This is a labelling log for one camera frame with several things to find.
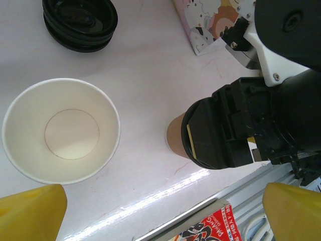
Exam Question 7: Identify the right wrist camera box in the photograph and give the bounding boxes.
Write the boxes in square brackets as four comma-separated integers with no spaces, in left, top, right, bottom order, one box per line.
[222,0,310,87]

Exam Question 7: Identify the animal print paper gift bag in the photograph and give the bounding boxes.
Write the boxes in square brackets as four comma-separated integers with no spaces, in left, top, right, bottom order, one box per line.
[172,0,243,56]

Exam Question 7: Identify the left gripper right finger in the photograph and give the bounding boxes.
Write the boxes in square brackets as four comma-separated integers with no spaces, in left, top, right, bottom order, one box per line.
[263,182,321,241]

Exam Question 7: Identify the colourful comic book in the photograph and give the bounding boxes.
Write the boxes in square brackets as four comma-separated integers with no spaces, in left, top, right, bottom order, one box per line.
[173,203,243,241]

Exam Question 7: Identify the white handled scissors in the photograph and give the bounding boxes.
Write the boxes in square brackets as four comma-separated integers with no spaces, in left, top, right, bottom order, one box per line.
[244,215,273,241]

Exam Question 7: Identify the brown paper coffee cup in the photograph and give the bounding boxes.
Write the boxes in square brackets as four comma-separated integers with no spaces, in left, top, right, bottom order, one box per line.
[165,110,196,161]

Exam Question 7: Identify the aluminium table rail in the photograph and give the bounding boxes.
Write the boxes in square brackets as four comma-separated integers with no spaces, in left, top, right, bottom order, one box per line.
[132,160,321,241]

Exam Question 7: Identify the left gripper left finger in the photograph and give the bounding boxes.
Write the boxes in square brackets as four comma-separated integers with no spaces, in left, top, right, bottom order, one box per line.
[0,184,68,241]

